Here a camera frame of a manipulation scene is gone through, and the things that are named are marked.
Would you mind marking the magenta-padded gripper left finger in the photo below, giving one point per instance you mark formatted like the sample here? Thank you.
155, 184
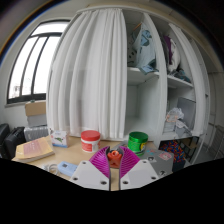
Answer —
88, 175

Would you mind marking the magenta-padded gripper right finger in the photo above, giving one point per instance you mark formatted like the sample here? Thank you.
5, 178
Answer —
140, 173

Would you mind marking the orange and black charger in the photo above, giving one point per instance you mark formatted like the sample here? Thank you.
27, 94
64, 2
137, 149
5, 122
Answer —
114, 156

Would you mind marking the light blue power strip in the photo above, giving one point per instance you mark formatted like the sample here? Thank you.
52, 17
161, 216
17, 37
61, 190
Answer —
66, 168

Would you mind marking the grey laptop with stickers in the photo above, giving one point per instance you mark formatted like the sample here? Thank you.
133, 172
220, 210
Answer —
160, 158

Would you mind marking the green round tin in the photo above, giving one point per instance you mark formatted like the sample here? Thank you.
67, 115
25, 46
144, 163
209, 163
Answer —
137, 141

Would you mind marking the white jar with red lid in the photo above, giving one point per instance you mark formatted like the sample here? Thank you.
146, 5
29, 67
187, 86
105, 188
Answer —
90, 141

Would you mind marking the small white printed box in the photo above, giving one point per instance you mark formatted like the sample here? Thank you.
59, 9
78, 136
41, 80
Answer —
60, 139

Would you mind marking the tan paperback book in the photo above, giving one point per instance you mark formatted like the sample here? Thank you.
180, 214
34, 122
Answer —
33, 150

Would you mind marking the white radiator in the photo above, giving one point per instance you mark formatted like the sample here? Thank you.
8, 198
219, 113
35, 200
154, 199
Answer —
35, 132

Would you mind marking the white shelf unit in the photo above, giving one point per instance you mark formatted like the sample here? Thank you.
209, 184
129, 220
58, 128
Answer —
146, 100

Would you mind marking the grey flat box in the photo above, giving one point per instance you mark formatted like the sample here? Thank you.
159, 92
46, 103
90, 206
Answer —
36, 120

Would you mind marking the black bag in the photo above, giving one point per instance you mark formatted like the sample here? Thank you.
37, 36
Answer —
15, 141
3, 136

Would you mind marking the brown cardboard box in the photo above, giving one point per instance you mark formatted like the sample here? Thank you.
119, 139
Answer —
36, 108

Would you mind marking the white curtain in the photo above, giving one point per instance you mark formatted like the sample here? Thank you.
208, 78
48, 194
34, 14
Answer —
86, 73

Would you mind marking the black-framed window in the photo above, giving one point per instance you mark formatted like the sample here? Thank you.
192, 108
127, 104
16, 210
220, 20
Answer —
30, 66

